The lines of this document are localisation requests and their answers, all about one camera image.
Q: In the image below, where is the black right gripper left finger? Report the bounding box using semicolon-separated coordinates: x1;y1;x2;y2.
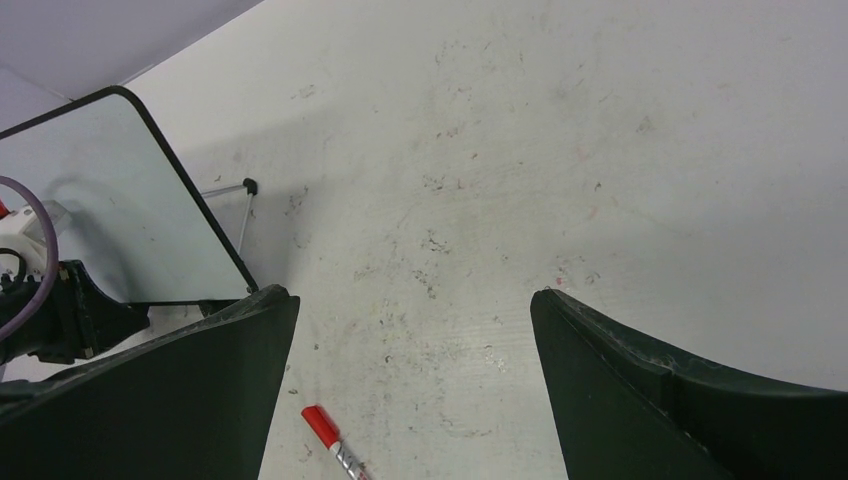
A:
1;285;300;479

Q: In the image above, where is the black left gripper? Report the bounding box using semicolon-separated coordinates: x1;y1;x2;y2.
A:
1;260;150;365

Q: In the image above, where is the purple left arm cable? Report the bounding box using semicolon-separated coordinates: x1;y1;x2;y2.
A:
0;174;60;342

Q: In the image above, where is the red capped whiteboard marker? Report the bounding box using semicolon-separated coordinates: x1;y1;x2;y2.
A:
301;405;370;480

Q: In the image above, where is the black framed small whiteboard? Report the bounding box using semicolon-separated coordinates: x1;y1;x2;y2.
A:
1;86;257;306

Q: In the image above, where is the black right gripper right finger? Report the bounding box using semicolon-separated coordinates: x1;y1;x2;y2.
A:
530;289;847;479

